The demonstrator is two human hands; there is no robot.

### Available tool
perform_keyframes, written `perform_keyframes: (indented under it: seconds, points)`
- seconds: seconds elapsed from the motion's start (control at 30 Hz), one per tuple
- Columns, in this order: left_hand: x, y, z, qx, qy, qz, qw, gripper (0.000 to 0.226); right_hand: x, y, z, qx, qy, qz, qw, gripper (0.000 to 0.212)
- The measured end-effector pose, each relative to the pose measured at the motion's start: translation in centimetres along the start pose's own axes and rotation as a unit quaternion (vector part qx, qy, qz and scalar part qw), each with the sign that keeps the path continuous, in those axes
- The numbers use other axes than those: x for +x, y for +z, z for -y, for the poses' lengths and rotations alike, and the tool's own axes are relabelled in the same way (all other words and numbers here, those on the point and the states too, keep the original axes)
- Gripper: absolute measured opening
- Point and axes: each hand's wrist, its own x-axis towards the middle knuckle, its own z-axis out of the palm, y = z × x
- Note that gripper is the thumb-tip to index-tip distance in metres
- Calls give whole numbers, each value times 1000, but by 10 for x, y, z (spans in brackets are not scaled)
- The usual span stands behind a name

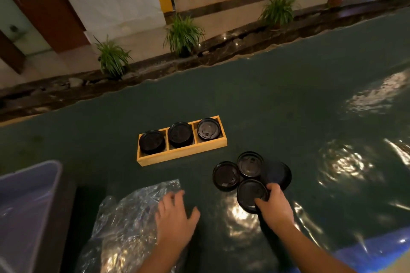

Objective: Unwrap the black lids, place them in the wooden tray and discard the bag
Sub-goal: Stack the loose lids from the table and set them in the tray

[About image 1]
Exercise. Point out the person's right hand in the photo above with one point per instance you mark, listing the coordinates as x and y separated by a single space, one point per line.
277 212

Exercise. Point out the person's left hand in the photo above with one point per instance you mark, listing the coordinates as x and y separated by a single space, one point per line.
174 224

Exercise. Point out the black round lid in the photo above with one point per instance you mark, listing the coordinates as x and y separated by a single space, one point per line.
225 176
278 172
250 164
250 194

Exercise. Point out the clear plastic bag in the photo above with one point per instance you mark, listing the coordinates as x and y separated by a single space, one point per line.
121 228

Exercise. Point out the wooden three-compartment tray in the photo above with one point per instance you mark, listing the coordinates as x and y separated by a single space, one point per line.
179 154

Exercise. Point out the black lids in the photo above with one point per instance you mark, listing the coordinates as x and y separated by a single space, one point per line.
209 128
152 141
180 133

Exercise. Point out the person's right forearm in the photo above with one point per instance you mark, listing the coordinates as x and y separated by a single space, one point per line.
307 250

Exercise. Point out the blue table edge strip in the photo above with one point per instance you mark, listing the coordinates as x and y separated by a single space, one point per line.
378 247

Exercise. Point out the dark green table cover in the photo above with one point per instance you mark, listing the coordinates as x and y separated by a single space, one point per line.
288 90

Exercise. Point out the grey-purple plastic bin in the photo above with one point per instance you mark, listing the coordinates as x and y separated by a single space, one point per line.
25 202

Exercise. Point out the dark stone planter bed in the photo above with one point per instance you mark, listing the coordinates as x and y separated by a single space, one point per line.
96 90

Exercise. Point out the small grey stone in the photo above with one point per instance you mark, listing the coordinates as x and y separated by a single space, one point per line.
76 82

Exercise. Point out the potted green grass plant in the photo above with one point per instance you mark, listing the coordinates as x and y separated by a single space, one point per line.
183 36
278 12
112 58

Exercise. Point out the brown wooden door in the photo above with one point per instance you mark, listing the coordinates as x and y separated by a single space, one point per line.
41 4

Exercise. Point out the dark brown door frame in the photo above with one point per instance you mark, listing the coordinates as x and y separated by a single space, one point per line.
11 53

